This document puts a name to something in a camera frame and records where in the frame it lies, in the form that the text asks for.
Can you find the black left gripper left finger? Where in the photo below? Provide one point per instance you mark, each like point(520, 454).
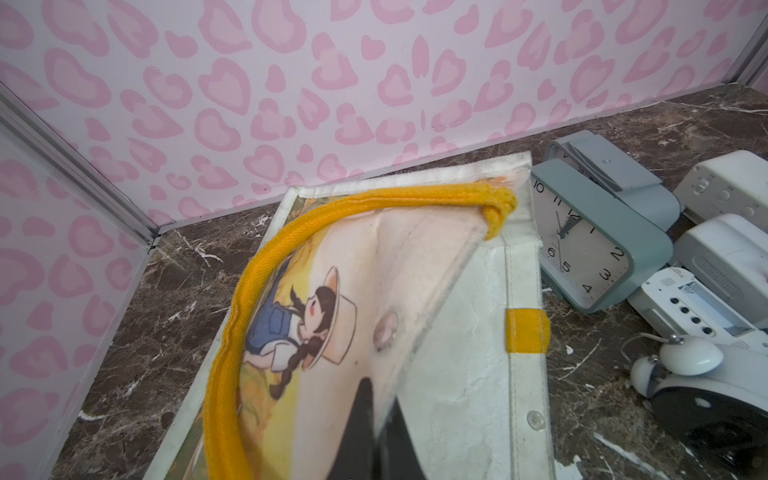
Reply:
point(355, 454)

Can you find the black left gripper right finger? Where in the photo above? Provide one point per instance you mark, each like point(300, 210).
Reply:
point(395, 457)

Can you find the white canvas bag yellow handles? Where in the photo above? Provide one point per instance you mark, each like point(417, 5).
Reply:
point(426, 283)

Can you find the green grey curved clock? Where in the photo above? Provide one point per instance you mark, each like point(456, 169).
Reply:
point(595, 250)

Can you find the small white digital clock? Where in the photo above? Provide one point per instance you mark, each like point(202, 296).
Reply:
point(674, 301)

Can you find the white round clock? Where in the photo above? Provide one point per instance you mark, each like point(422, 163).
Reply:
point(711, 397)

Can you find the grey blue square clock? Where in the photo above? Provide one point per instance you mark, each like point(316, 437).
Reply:
point(608, 166)

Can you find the white rectangular digital clock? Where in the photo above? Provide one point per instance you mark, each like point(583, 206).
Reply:
point(734, 183)

